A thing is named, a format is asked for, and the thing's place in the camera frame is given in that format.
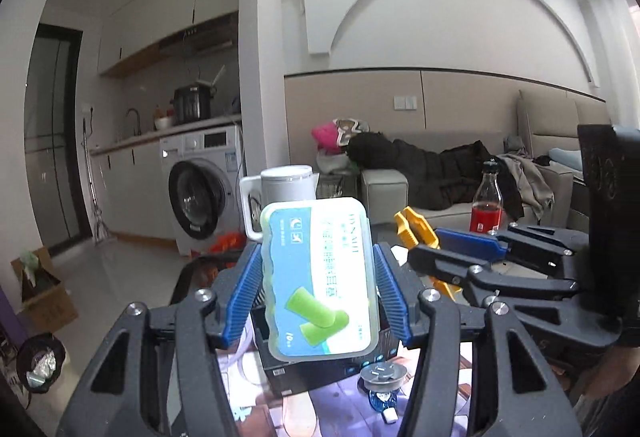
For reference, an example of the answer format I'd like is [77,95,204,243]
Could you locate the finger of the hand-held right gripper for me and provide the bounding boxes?
[407,245,584,299]
[434,226,589,269]

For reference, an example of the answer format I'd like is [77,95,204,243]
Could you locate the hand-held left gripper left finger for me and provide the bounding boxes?
[55,244,264,437]

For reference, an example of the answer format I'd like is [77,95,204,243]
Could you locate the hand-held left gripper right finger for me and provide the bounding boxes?
[372,243,586,437]

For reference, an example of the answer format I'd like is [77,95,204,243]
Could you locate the yellow plastic clip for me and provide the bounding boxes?
[393,207,463,300]

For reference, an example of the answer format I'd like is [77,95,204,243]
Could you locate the green and white earplug box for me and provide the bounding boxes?
[259,197,379,362]

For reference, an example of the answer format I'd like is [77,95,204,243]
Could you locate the black cardboard box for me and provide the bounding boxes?
[250,307,401,393]

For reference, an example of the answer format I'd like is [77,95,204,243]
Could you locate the person's right hand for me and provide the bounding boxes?
[565,347,640,418]

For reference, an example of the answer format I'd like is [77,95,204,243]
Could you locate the cola bottle with red label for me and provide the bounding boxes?
[470,159,503,235]

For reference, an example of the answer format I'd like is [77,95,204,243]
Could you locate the orange cloth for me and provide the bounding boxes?
[207,231,243,258]

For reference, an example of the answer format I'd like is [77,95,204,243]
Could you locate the light blue pillow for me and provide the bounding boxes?
[550,147,583,168]

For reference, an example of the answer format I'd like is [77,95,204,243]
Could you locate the grey garment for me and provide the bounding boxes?
[495,152,556,223]

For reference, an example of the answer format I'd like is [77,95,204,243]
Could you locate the light grey sofa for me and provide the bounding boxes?
[360,89,611,238]

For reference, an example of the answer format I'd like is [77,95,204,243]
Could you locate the blue acrylic charm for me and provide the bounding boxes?
[369,389,399,423]

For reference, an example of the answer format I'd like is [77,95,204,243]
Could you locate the black jacket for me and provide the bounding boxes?
[347,132,523,220]

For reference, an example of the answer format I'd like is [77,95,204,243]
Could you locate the white electric kettle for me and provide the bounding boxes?
[239,165,321,243]

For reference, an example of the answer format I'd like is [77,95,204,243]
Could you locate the white bag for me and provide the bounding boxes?
[316,149,358,175]

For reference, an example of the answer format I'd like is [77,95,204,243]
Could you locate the white kitchen counter cabinet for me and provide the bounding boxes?
[90,114,243,243]

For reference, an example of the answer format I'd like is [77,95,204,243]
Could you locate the white washing machine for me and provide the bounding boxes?
[161,124,246,258]

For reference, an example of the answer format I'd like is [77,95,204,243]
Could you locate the patterned white hat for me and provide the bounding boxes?
[332,117,371,145]

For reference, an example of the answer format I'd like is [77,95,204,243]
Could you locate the mop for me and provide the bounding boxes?
[80,119,116,245]

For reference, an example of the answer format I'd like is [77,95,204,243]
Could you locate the pink knit hat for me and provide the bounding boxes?
[311,121,341,152]

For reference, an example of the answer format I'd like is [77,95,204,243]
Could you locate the brown cardboard box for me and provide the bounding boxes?
[11,247,80,333]

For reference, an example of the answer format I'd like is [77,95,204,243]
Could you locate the black pressure cooker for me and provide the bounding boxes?
[172,85,216,125]

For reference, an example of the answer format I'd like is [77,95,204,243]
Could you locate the black round container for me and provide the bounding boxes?
[16,333,67,390]

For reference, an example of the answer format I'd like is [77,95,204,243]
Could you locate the white kitchen utensils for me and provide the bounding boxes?
[197,64,226,90]

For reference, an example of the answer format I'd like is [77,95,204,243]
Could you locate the dark glass door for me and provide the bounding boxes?
[24,23,93,243]

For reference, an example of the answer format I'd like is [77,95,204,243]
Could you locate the range hood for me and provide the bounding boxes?
[159,14,240,58]

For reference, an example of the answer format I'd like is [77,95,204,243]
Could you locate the white wall cabinet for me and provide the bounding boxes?
[97,0,246,78]

